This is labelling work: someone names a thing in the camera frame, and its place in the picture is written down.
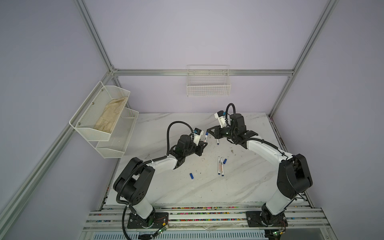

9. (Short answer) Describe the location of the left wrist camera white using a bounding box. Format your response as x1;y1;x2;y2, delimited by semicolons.
193;128;204;146

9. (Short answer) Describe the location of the beige cloth in shelf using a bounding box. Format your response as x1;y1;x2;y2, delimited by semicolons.
94;97;128;134

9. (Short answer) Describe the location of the aluminium enclosure frame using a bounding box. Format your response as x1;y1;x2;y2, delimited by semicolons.
1;1;338;238

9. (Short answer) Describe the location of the white wire wall basket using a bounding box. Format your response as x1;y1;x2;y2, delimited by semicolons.
187;65;232;97

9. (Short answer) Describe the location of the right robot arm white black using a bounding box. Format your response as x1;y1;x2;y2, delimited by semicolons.
207;111;313;227

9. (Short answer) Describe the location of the aluminium rail base frame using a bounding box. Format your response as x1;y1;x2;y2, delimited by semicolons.
80;202;337;240

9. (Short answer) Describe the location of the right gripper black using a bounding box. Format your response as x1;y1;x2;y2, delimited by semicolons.
206;125;236;141

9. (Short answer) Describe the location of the white mesh two-tier wall shelf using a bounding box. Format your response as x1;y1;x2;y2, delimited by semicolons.
69;82;139;159

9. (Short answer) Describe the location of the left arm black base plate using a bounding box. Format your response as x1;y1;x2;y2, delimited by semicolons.
127;213;169;229

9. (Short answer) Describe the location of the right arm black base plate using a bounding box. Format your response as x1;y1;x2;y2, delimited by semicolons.
246;211;288;228

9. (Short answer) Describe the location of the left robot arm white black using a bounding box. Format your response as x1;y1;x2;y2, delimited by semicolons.
113;133;208;225

